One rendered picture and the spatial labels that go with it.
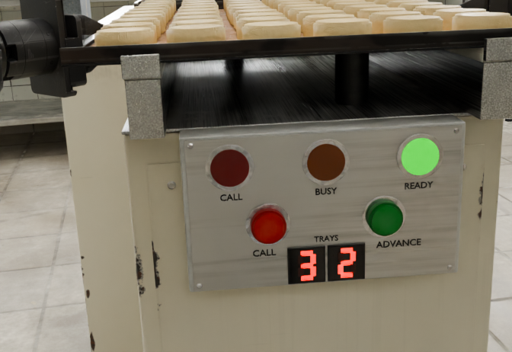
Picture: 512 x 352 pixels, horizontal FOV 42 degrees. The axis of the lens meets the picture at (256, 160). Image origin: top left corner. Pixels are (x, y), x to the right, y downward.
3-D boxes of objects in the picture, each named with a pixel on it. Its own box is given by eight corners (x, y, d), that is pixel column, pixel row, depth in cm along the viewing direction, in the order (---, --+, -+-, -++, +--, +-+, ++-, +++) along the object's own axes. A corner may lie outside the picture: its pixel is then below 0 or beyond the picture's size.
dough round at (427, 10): (404, 27, 69) (404, 8, 69) (424, 24, 73) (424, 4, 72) (451, 29, 66) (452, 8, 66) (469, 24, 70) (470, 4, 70)
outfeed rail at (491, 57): (257, 0, 247) (257, -19, 246) (265, 0, 248) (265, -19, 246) (481, 122, 56) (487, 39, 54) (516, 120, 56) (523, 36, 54)
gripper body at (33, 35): (46, 90, 73) (-18, 101, 68) (34, -6, 71) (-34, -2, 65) (81, 95, 69) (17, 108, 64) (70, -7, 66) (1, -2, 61)
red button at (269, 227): (250, 238, 58) (248, 206, 57) (284, 236, 58) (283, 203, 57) (251, 246, 56) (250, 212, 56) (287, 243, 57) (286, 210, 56)
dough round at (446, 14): (423, 30, 66) (423, 10, 65) (467, 27, 67) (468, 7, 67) (450, 35, 61) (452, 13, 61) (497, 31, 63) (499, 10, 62)
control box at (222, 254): (190, 276, 61) (179, 129, 58) (445, 257, 63) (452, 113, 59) (189, 295, 58) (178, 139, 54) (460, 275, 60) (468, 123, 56)
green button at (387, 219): (364, 231, 59) (364, 198, 58) (398, 228, 59) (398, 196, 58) (369, 238, 57) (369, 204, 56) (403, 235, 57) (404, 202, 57)
